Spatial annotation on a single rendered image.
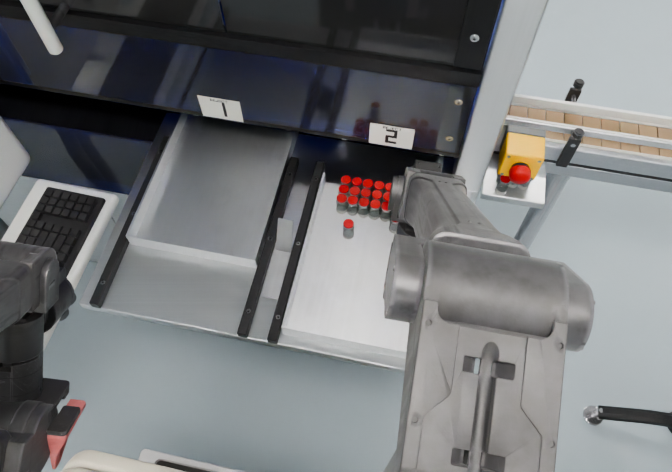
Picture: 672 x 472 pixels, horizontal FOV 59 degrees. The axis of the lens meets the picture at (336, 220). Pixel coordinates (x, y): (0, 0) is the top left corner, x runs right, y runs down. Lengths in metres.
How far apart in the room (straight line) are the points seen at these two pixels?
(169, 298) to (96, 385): 1.00
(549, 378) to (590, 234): 2.07
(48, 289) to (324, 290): 0.57
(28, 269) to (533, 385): 0.51
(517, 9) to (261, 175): 0.62
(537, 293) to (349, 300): 0.82
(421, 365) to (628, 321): 1.98
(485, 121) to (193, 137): 0.64
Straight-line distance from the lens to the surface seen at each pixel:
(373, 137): 1.17
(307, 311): 1.12
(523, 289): 0.33
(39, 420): 0.75
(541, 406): 0.33
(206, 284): 1.17
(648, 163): 1.38
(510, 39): 0.97
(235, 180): 1.28
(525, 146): 1.18
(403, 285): 0.33
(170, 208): 1.27
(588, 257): 2.33
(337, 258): 1.17
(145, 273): 1.21
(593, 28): 3.11
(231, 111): 1.21
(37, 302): 0.71
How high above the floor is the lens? 1.92
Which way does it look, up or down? 60 degrees down
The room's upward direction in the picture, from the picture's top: 1 degrees counter-clockwise
